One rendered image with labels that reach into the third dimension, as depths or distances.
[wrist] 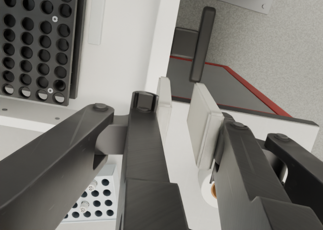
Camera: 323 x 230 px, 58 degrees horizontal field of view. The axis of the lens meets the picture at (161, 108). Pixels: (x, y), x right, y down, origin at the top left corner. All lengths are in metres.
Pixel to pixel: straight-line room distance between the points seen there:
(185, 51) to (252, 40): 0.97
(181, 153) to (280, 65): 0.88
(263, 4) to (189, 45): 0.96
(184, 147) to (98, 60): 0.21
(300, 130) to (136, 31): 0.31
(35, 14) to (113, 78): 0.12
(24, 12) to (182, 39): 0.16
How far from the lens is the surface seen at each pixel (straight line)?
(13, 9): 0.33
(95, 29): 0.36
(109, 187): 0.49
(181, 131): 0.47
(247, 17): 1.24
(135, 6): 0.36
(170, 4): 0.27
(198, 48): 0.29
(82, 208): 0.50
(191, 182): 0.51
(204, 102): 0.16
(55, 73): 0.32
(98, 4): 0.36
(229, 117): 0.17
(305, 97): 1.37
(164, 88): 0.17
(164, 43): 0.27
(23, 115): 0.37
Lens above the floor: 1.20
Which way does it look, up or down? 73 degrees down
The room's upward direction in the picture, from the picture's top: 177 degrees counter-clockwise
